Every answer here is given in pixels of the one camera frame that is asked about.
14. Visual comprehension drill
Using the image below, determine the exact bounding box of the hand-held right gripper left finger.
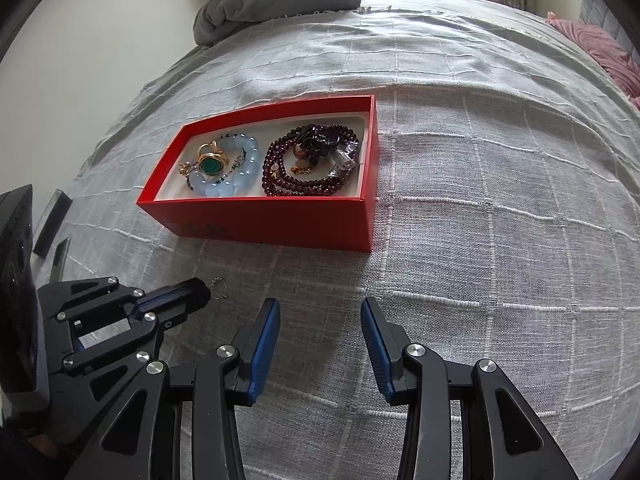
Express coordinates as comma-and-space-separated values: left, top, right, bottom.
75, 297, 282, 480

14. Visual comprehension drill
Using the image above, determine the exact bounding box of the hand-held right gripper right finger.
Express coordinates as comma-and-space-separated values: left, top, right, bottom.
360, 296, 573, 480

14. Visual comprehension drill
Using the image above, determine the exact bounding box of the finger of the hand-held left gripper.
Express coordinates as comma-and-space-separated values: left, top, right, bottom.
39, 275, 211, 322
61, 289, 211, 412

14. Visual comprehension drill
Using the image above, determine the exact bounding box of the light blue bead bracelet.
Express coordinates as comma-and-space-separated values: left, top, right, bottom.
192, 132, 262, 197

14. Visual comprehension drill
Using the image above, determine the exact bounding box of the red cardboard box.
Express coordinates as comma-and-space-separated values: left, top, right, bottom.
136, 94, 379, 253

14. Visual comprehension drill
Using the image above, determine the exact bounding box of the thin multicolour beaded bracelet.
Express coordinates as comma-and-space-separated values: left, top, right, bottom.
182, 131, 252, 192

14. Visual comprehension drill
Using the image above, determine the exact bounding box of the green stone gold ring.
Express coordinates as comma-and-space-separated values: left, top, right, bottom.
192, 141, 234, 177

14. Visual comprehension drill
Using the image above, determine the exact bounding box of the dark red bead bracelet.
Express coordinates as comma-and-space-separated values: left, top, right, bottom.
261, 122, 362, 197

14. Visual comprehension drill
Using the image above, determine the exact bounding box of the black flower ornament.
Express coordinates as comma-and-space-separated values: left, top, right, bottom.
292, 127, 342, 162

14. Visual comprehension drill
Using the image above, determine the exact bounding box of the person's left forearm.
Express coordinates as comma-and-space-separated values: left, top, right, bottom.
0, 427, 81, 480

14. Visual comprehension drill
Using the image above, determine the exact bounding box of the dark flat board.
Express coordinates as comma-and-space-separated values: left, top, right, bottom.
32, 189, 74, 257

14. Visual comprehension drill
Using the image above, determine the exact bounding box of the grey checked bedspread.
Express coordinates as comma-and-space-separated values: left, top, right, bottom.
65, 0, 640, 480

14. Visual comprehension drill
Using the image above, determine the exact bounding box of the pink velvet pillow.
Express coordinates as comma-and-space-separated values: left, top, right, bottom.
545, 11, 640, 99

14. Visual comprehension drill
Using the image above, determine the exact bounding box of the grey quilted headboard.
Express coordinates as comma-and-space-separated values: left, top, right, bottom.
580, 0, 632, 41

